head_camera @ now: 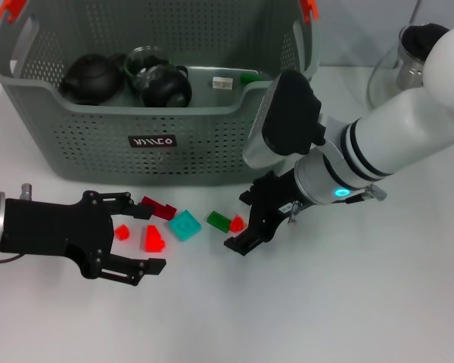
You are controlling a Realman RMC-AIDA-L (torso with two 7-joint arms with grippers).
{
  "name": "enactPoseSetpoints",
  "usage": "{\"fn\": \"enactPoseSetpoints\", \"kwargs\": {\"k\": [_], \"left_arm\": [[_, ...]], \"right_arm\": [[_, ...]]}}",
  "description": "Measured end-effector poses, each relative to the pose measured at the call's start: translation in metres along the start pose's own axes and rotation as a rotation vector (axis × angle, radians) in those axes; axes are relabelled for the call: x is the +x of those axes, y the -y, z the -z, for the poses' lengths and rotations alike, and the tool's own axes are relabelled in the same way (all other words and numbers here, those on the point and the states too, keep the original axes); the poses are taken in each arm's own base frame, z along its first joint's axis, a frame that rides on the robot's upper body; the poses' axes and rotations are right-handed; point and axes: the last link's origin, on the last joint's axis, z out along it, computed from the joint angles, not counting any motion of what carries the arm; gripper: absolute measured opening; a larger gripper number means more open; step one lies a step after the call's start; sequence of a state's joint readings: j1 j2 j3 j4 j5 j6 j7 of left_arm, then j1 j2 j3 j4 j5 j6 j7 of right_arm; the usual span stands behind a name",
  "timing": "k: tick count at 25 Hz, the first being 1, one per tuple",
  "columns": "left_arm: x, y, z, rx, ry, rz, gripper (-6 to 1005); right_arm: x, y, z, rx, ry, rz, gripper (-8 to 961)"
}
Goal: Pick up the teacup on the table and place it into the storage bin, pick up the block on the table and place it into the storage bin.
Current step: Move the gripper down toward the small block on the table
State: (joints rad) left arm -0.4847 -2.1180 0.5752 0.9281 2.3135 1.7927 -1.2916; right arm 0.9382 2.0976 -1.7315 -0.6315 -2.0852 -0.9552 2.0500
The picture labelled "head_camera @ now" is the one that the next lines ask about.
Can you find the white ridged block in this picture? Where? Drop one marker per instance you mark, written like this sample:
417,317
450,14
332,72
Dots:
222,83

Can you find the dark green block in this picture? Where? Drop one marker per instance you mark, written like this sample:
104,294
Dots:
218,221

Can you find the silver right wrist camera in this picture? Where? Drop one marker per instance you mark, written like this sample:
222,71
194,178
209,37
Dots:
287,117

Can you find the small red block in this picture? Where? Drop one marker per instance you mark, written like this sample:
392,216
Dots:
123,231
237,224

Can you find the dark red long block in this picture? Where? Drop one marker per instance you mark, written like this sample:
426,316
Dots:
162,210

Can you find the black clay teapot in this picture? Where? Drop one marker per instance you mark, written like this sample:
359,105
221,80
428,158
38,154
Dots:
92,75

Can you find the grey perforated storage bin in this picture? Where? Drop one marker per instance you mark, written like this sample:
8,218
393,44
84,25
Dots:
174,159

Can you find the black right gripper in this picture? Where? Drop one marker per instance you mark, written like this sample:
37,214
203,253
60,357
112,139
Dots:
276,204

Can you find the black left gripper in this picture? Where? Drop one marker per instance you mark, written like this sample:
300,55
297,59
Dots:
53,230

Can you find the teal square block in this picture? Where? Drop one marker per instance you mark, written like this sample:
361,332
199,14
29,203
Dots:
185,225

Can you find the bright green block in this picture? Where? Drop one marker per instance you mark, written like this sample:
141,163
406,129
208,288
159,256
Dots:
249,78

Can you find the red slope block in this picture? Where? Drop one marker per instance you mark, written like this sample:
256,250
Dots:
153,239

